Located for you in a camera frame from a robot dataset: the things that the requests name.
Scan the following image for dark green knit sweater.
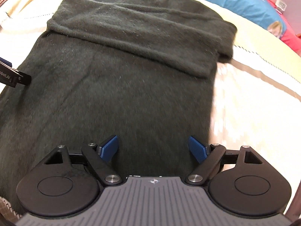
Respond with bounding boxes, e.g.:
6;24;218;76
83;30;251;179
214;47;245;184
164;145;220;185
1;0;237;212

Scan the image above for yellow patterned bed quilt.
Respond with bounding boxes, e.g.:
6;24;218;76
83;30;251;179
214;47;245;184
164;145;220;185
1;0;300;189

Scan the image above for red bed cover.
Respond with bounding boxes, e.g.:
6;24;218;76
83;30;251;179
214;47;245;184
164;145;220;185
267;11;300;56

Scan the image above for small clear box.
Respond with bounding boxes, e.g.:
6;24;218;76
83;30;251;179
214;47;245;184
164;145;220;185
275;0;287;13

